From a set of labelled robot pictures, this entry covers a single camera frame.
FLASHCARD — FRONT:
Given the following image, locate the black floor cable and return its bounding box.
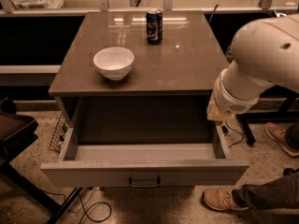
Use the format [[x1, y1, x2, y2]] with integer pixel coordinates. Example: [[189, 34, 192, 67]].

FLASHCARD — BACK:
[[40, 187, 113, 224]]

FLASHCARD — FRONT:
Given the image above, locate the tan shoe far right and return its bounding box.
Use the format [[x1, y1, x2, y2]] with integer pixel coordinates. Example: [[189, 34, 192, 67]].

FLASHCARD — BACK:
[[264, 122, 299, 158]]

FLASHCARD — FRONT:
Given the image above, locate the wire basket with items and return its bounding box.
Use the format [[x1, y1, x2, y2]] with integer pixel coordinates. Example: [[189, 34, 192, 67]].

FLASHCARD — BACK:
[[49, 115, 69, 153]]

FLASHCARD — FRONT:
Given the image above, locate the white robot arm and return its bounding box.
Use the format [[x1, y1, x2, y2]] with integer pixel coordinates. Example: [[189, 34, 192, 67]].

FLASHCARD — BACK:
[[206, 14, 299, 121]]

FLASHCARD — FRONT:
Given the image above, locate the grey top drawer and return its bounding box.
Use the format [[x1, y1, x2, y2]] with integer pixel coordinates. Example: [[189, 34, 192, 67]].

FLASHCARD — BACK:
[[41, 96, 249, 189]]

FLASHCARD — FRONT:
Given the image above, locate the person's trousered leg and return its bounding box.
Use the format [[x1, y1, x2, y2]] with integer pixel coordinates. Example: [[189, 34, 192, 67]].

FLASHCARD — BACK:
[[232, 173, 299, 210]]

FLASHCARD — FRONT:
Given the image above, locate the white bowl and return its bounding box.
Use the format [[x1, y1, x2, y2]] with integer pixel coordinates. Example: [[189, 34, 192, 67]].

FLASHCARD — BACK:
[[93, 47, 135, 80]]

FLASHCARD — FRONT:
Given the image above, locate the black metal stand leg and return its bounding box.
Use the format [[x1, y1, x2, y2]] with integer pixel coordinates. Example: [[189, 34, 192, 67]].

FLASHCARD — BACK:
[[0, 162, 82, 224]]

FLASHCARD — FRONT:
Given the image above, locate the grey drawer cabinet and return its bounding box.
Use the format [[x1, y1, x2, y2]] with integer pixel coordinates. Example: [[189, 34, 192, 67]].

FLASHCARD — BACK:
[[48, 10, 242, 189]]

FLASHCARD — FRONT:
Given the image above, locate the tan shoe near cabinet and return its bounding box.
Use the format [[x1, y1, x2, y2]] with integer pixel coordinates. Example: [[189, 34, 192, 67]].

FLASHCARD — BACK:
[[202, 189, 248, 211]]

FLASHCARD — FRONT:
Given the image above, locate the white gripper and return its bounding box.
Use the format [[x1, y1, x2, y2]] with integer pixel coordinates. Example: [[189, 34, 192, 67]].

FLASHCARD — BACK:
[[206, 68, 260, 122]]

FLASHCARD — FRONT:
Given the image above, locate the blue soda can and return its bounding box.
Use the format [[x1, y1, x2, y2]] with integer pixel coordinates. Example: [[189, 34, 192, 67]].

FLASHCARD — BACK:
[[146, 8, 163, 45]]

